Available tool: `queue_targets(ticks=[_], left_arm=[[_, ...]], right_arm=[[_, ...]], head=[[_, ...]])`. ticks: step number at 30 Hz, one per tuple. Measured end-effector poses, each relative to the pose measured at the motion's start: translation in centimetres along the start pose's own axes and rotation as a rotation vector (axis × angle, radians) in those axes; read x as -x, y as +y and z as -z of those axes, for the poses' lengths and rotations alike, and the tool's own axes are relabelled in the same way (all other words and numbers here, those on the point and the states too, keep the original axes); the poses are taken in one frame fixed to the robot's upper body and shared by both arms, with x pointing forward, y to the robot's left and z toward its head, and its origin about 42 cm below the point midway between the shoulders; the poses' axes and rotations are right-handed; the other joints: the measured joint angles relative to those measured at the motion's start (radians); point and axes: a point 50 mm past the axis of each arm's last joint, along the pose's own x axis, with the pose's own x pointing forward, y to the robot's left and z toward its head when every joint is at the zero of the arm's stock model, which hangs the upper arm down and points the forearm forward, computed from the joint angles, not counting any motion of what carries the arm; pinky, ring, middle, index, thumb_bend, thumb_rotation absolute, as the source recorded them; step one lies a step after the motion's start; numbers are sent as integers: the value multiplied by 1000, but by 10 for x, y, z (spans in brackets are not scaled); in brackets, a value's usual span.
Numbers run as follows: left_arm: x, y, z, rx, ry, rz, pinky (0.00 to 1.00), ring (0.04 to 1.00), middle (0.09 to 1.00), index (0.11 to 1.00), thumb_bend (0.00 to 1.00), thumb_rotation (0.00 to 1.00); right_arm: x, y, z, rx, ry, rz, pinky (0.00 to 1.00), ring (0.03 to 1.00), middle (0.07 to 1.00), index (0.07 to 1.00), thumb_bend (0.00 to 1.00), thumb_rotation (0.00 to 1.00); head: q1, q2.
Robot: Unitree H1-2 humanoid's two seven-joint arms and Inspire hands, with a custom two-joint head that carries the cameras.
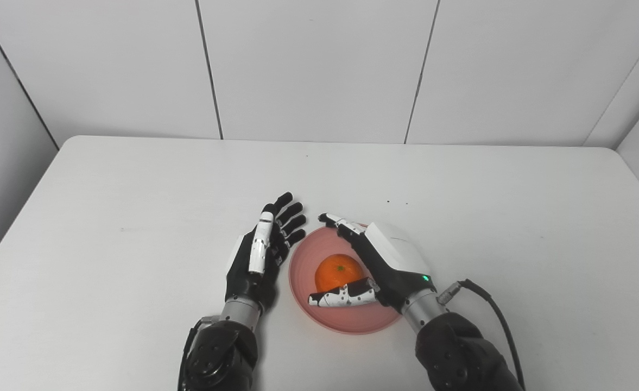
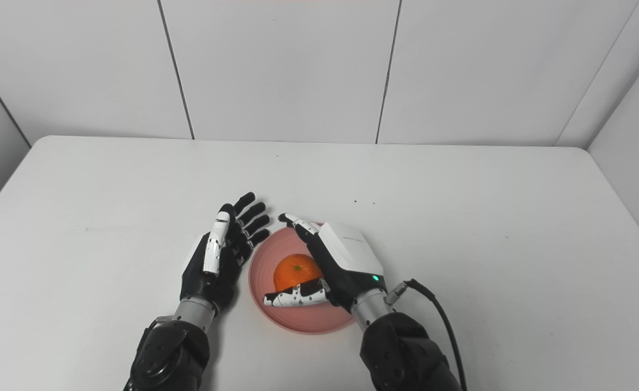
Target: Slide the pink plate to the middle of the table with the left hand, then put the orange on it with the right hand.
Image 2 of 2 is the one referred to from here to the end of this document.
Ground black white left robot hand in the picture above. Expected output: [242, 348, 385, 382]
[180, 191, 271, 313]

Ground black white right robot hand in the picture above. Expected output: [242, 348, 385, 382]
[264, 213, 388, 312]

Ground pink round plate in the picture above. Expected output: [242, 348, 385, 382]
[248, 223, 358, 335]

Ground orange fruit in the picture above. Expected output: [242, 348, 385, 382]
[273, 254, 324, 293]

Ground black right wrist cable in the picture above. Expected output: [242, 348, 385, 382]
[385, 279, 467, 391]

